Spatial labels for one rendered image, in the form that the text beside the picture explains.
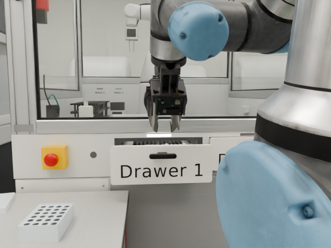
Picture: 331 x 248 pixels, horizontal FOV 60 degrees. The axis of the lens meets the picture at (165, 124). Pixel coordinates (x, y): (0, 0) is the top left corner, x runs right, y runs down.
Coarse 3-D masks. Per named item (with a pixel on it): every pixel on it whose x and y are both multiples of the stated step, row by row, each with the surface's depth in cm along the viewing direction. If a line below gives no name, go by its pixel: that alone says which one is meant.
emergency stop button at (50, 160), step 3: (45, 156) 86; (48, 156) 85; (51, 156) 86; (54, 156) 86; (45, 159) 85; (48, 159) 85; (51, 159) 86; (54, 159) 86; (57, 159) 86; (45, 162) 86; (48, 162) 86; (51, 162) 86; (54, 162) 86; (57, 162) 87; (48, 165) 86; (51, 165) 86; (54, 165) 86
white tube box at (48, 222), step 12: (48, 204) 72; (60, 204) 72; (72, 204) 72; (36, 216) 66; (48, 216) 66; (60, 216) 66; (72, 216) 72; (24, 228) 60; (36, 228) 60; (48, 228) 60; (60, 228) 62; (24, 240) 60; (36, 240) 61; (48, 240) 61
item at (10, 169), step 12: (0, 0) 152; (0, 12) 152; (0, 24) 152; (0, 36) 152; (0, 120) 152; (0, 132) 151; (0, 144) 152; (0, 156) 155; (0, 168) 155; (12, 168) 169; (0, 180) 155; (12, 180) 169; (0, 192) 155
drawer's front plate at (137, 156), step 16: (192, 144) 83; (208, 144) 83; (112, 160) 80; (128, 160) 80; (144, 160) 81; (160, 160) 81; (176, 160) 81; (192, 160) 82; (208, 160) 82; (112, 176) 80; (160, 176) 81; (192, 176) 82; (208, 176) 83
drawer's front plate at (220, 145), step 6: (210, 138) 96; (216, 138) 95; (222, 138) 95; (228, 138) 95; (234, 138) 95; (240, 138) 95; (246, 138) 96; (252, 138) 96; (210, 144) 95; (216, 144) 95; (222, 144) 95; (228, 144) 95; (234, 144) 95; (216, 150) 95; (222, 150) 95; (216, 156) 95; (222, 156) 96; (216, 162) 96; (216, 168) 96
